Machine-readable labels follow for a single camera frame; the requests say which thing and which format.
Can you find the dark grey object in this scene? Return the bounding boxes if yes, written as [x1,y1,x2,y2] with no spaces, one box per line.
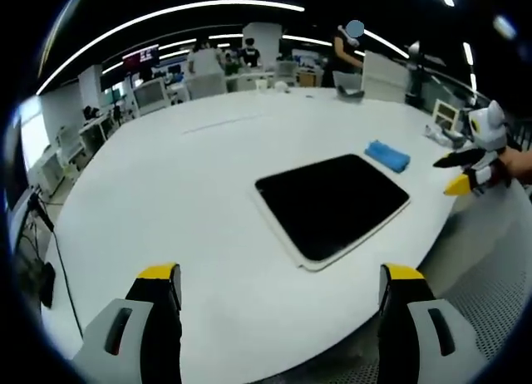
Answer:
[335,84,366,102]

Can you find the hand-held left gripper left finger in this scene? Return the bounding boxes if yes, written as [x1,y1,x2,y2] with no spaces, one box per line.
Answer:
[71,262,185,384]

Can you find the black mat with white border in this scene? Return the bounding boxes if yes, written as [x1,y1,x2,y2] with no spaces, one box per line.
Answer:
[251,152,411,273]

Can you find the person's right hand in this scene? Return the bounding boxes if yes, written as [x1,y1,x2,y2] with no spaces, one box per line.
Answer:
[496,147,532,186]

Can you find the white framed panel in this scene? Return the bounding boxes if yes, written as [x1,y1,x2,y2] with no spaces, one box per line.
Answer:
[431,97,461,131]

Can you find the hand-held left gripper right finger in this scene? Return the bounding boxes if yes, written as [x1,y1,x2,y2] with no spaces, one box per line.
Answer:
[376,263,495,384]

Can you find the crumpled white cloth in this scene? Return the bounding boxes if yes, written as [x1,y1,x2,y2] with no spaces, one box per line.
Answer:
[423,124,463,145]

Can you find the white chair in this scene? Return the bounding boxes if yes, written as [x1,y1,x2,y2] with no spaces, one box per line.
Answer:
[132,77,170,116]

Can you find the black cable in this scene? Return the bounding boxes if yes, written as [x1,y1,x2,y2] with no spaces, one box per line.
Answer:
[27,192,84,339]

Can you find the blue cleaning cloth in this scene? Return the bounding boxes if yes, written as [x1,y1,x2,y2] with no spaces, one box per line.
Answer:
[363,139,411,175]

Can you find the wall screen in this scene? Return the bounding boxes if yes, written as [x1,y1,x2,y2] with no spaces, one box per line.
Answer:
[121,43,160,71]

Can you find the white box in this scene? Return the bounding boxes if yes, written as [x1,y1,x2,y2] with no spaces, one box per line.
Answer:
[360,50,412,104]

